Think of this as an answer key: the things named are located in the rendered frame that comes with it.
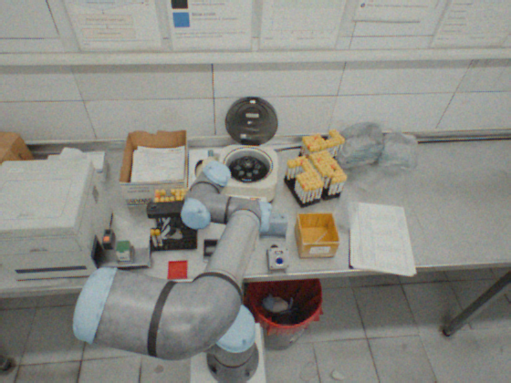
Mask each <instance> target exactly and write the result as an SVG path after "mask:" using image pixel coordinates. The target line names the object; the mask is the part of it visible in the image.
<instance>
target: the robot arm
mask: <svg viewBox="0 0 511 383"><path fill-rule="evenodd" d="M230 178H231V173H230V171H229V170H228V168H227V167H226V165H225V164H223V163H222V162H218V161H211V162H208V163H207V164H206V165H205V167H204V168H203V171H202V172H201V173H200V174H199V175H198V177H197V178H196V179H195V181H194V183H193V184H192V185H191V187H190V188H189V189H188V191H187V192H186V193H185V194H184V195H183V199H182V201H170V202H149V203H148V204H147V216H148V218H149V219H155V218H166V220H165V223H164V225H163V227H162V239H167V238H174V239H181V238H183V237H182V236H181V235H180V234H179V231H180V230H183V231H186V232H188V233H187V234H190V235H194V234H195V233H196V232H197V231H198V230H199V229H203V228H205V227H206V226H207V225H208V224H209V223H217V224H222V225H226V226H225V228H224V231H223V233H222V235H221V237H220V238H219V240H218V242H217V244H216V247H215V249H214V252H213V254H212V256H211V258H210V259H209V261H208V263H207V265H206V267H205V269H204V271H203V272H202V273H200V274H198V275H197V276H195V278H194V280H193V281H192V282H191V283H183V282H178V281H173V280H165V279H161V278H157V277H152V276H148V275H145V274H137V273H133V272H128V271H124V270H117V268H114V269H110V268H105V267H104V268H100V269H98V270H97V271H94V273H93V274H92V275H91V276H90V278H89V279H88V281H87V282H86V283H85V284H84V286H83V288H82V290H81V294H80V296H79V298H78V302H77V305H76V308H75V312H74V316H73V331H74V334H75V336H76V338H77V339H80V340H84V341H87V342H89V344H92V343H93V344H97V345H101V346H104V347H112V348H115V349H123V350H126V351H130V352H134V353H137V354H141V355H145V356H149V357H156V358H158V359H165V360H181V359H185V358H191V357H194V356H196V355H198V354H200V353H202V352H204V353H207V354H206V362H207V367H208V370H209V371H210V373H211V375H212V376H213V377H214V379H215V381H217V382H220V383H246V382H248V380H250V379H251V378H252V376H253V375H254V374H255V373H256V371H257V369H258V365H259V349H258V346H257V344H256V342H255V339H256V323H255V320H254V318H253V316H252V314H251V313H250V312H249V311H248V309H247V308H246V307H245V306H243V305H242V302H243V291H242V289H241V285H242V283H243V280H244V277H245V272H246V269H247V267H248V261H249V258H250V256H251V253H252V251H253V248H254V245H255V242H256V237H257V236H258V232H266V231H268V229H269V223H270V217H271V212H272V206H271V205H270V204H269V203H268V202H261V201H259V200H250V199H246V198H240V197H235V196H230V195H226V194H221V192H222V190H223V188H224V186H226V184H227V183H228V182H229V181H230ZM194 229H196V231H195V232H194V233H193V232H191V230H192V231H194Z"/></svg>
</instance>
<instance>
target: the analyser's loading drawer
mask: <svg viewBox="0 0 511 383"><path fill-rule="evenodd" d="M116 250H117V249H109V250H95V251H94V261H95V263H96V265H97V267H98V268H104V267H105V268H109V267H123V266H139V265H148V266H149V267H151V245H150V244H149V248H134V246H132V248H131V254H130V262H119V259H118V258H117V251H116Z"/></svg>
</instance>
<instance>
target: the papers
mask: <svg viewBox="0 0 511 383"><path fill-rule="evenodd" d="M350 265H353V269H358V270H364V271H377V272H383V273H390V274H402V275H408V276H413V275H414V274H417V273H416V269H415V264H414V261H413V256H412V248H411V243H410V238H409V234H408V229H407V225H406V221H405V216H404V208H403V207H399V206H392V205H377V204H368V203H361V204H360V207H359V209H358V215H357V218H356V222H355V227H354V228H352V230H351V229H350Z"/></svg>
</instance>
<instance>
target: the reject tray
mask: <svg viewBox="0 0 511 383"><path fill-rule="evenodd" d="M187 269H188V260H174V261H168V274H167V280H175V279H187Z"/></svg>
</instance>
